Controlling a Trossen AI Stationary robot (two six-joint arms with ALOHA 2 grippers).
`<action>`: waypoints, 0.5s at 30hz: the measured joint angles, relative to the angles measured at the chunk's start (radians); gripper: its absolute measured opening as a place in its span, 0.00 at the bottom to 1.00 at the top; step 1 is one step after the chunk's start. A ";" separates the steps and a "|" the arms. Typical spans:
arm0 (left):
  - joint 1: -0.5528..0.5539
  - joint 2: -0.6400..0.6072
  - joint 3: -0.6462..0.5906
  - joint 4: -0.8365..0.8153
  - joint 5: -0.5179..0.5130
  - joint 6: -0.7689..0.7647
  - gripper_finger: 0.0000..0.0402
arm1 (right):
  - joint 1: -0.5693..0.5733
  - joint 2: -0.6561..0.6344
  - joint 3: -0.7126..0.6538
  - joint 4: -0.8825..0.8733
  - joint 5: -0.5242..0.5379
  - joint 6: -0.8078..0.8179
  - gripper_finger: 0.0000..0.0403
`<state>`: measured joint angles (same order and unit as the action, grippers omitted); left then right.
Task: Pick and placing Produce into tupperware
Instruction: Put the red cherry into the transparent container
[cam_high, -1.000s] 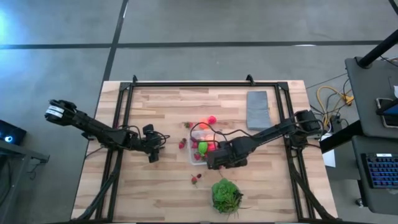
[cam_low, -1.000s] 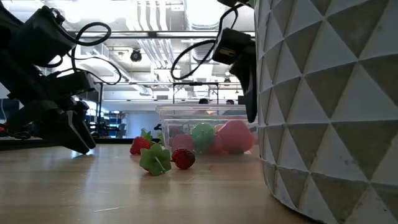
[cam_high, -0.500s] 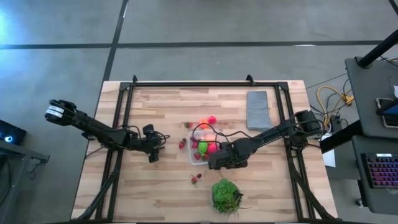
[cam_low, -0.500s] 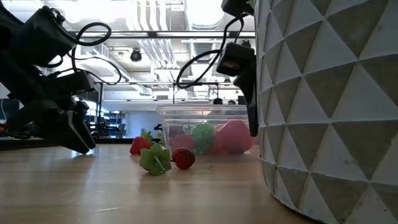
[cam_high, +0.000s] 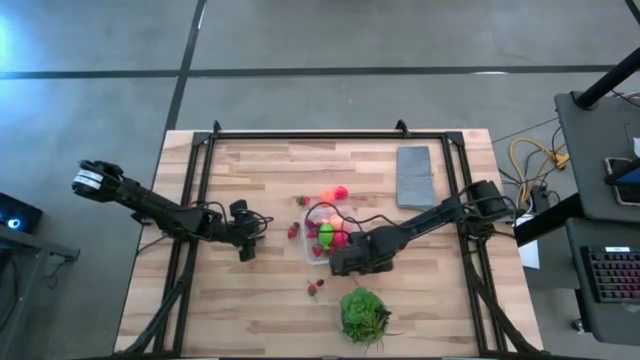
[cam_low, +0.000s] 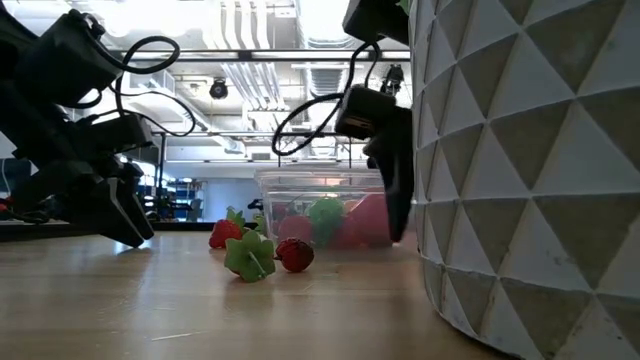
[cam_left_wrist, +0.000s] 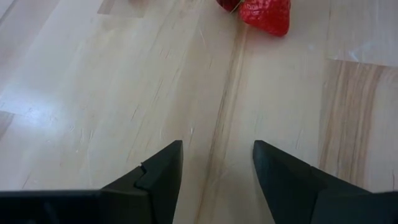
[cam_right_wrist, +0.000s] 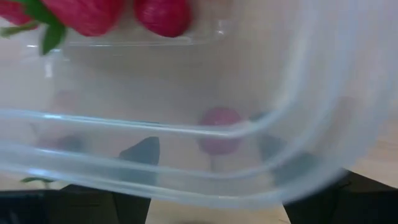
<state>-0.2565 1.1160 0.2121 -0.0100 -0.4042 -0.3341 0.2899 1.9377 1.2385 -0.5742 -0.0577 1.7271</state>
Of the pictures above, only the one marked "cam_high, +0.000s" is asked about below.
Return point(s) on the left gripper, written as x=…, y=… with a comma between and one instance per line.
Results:
x=242, y=232

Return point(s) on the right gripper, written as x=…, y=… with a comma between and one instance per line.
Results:
x=365, y=257

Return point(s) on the large glossy red fruit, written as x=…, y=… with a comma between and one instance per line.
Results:
x=341, y=239

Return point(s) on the green toy fruit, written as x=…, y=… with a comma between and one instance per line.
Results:
x=326, y=235

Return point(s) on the pale peach toy fruit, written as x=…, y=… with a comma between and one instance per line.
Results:
x=336, y=221

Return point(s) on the red round toy fruit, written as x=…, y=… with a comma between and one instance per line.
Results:
x=341, y=192

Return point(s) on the bright orange toy fruit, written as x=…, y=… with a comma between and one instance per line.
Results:
x=326, y=196

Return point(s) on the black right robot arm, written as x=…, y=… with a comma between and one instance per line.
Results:
x=435, y=217

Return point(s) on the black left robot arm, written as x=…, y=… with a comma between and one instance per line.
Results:
x=150, y=205

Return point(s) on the clear plastic tupperware container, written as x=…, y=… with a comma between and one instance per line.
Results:
x=307, y=259

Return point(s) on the green succulent plant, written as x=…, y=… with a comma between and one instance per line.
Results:
x=362, y=315

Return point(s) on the strawberry with big green leaves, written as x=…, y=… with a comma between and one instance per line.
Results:
x=312, y=289

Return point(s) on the white geometric planter pot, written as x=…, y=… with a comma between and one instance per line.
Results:
x=341, y=326

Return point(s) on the grey folded cloth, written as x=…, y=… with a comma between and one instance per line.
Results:
x=415, y=177

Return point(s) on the white paper sheet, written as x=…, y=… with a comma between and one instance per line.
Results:
x=530, y=252

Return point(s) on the black power strip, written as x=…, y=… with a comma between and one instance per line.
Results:
x=540, y=197

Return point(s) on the black desk leg bar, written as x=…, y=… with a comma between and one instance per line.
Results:
x=550, y=220

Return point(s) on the dark grey side stand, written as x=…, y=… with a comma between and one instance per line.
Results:
x=30, y=245

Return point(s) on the black device with blue light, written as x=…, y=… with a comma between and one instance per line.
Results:
x=25, y=212

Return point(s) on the dark grey desk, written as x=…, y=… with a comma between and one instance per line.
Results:
x=580, y=320

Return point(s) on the backlit keyboard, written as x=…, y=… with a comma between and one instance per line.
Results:
x=615, y=275

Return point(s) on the phone in light case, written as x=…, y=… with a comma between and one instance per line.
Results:
x=620, y=197

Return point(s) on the black pole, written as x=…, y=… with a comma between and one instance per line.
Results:
x=610, y=77

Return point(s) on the black aluminium table frame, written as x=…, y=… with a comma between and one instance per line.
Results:
x=325, y=135

